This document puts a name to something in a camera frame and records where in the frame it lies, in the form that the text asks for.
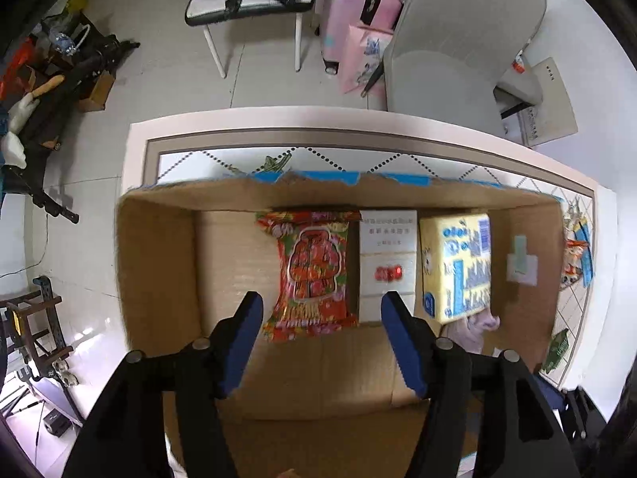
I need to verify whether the black metal stand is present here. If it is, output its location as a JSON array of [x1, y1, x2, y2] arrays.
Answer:
[[0, 275, 84, 426]]

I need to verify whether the white booklet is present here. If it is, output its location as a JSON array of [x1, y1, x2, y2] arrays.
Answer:
[[502, 57, 579, 148]]

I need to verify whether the pink gift bag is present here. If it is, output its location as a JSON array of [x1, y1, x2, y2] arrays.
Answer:
[[338, 24, 395, 100]]

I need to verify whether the yellow tissue packet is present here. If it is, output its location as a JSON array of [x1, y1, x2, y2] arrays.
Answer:
[[418, 213, 492, 324]]

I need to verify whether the brown cardboard box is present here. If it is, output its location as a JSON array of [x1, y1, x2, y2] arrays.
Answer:
[[114, 170, 565, 478]]

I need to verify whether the black tripod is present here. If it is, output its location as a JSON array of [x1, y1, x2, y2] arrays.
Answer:
[[0, 25, 141, 225]]

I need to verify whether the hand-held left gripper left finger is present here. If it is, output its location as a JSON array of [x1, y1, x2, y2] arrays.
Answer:
[[62, 291, 264, 478]]

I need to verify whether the grey chair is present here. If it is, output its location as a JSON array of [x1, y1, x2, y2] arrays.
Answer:
[[383, 0, 547, 116]]

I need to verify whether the green snack packet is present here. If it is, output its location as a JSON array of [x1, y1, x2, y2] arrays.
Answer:
[[541, 329, 571, 374]]

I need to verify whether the red snack packet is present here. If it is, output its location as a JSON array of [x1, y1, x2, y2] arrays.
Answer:
[[255, 210, 362, 343]]

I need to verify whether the pink suitcase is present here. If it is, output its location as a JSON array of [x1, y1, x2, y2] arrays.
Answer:
[[318, 0, 403, 75]]

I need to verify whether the patterned tablecloth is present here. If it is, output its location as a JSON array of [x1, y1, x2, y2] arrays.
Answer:
[[127, 107, 618, 394]]

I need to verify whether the small cardboard box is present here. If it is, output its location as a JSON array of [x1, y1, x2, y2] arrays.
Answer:
[[77, 72, 116, 113]]

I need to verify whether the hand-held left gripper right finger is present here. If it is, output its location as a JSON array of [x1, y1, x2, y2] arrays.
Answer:
[[381, 291, 581, 478]]

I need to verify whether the pale purple cloth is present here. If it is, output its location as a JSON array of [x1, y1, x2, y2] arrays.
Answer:
[[441, 311, 501, 354]]

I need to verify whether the white tissue packet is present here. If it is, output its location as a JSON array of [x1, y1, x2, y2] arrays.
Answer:
[[358, 210, 419, 323]]

